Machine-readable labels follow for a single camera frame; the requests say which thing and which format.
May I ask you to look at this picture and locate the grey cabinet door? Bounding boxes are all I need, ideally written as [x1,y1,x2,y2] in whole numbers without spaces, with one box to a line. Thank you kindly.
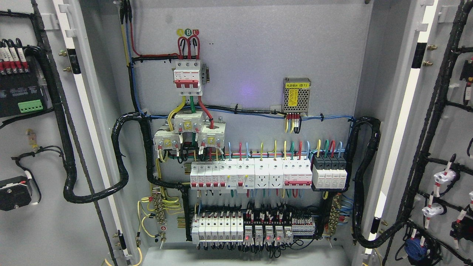
[348,0,472,266]
[0,0,148,266]

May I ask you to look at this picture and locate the white current transformers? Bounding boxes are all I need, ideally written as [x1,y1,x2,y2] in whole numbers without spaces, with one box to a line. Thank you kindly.
[153,111,226,154]

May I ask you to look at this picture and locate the white socket breaker row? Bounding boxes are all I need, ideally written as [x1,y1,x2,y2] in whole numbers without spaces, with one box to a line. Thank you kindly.
[190,158,312,192]

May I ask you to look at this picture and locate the metal mesh power supply module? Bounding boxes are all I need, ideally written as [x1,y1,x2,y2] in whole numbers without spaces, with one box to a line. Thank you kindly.
[282,77,311,115]

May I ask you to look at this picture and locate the red main circuit breaker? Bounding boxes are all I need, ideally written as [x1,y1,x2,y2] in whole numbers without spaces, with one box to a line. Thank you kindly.
[173,59,203,96]

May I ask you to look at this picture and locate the white lower breaker row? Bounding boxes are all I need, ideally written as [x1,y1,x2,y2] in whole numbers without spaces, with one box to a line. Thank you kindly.
[191,211,244,246]

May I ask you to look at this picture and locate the relay and terminal row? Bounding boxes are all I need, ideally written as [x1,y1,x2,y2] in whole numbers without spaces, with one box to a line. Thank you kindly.
[243,203,318,250]

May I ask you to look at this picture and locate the black surge protector block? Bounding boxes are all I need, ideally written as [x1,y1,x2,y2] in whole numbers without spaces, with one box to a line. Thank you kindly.
[311,156,347,192]

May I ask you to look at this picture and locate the black digital power meter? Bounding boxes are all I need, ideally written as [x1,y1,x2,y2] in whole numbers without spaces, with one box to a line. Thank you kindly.
[0,56,47,117]

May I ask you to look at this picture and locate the black right cable conduit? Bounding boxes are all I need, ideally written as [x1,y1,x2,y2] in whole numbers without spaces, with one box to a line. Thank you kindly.
[342,116,398,248]

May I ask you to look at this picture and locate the black cable conduit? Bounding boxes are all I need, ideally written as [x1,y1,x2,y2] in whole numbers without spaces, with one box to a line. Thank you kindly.
[342,116,398,248]
[31,15,191,241]

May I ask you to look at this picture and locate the black left cable conduit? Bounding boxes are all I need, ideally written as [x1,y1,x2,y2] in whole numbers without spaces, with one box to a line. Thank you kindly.
[31,15,191,241]

